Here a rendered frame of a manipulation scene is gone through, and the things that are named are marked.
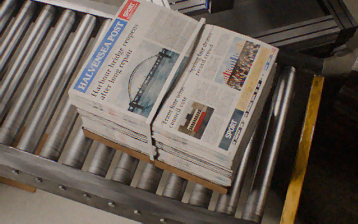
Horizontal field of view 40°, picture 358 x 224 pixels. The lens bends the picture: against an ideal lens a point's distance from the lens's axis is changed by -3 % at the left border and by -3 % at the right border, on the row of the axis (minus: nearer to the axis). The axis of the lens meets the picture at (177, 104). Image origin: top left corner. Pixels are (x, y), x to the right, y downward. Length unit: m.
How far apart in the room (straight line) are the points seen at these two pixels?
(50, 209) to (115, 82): 1.10
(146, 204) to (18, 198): 1.02
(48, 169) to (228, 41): 0.53
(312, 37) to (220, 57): 1.15
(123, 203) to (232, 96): 0.37
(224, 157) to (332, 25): 1.36
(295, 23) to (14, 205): 1.41
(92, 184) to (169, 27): 0.41
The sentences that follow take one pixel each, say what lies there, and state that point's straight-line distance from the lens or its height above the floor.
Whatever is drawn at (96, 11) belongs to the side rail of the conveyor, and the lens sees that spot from 1.49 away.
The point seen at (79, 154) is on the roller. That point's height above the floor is 0.80.
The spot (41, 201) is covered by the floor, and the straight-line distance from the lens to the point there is 2.10.
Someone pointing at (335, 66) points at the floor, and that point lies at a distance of 2.43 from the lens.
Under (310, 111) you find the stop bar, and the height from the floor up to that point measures 0.82.
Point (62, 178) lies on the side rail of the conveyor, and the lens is 1.24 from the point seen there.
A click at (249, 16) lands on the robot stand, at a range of 2.24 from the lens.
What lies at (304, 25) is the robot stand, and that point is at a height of 0.22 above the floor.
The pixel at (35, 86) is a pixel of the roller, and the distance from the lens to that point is 1.38.
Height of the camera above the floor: 1.93
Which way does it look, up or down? 61 degrees down
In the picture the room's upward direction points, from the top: straight up
